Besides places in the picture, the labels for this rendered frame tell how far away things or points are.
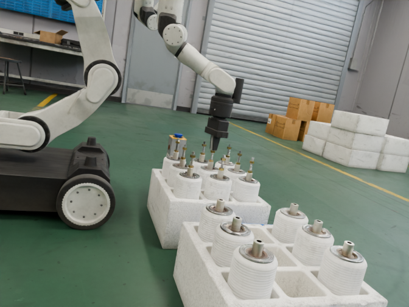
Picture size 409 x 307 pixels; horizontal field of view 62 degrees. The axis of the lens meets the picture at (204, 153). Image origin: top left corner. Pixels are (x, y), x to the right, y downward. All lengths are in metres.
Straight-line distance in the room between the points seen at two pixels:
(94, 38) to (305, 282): 1.11
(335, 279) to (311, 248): 0.11
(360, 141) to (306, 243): 2.95
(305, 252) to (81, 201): 0.77
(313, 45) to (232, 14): 1.82
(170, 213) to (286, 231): 0.40
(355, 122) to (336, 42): 4.19
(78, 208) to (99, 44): 0.62
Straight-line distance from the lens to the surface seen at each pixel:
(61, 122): 1.45
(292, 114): 5.14
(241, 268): 0.73
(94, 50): 1.43
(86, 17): 1.41
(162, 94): 6.36
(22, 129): 1.43
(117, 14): 6.31
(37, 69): 6.31
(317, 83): 7.58
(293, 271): 0.90
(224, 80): 1.28
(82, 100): 1.40
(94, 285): 1.04
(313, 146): 4.24
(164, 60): 6.35
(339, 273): 0.87
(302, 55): 7.35
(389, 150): 4.12
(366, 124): 3.83
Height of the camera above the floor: 0.58
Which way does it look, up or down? 11 degrees down
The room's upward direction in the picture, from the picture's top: 10 degrees clockwise
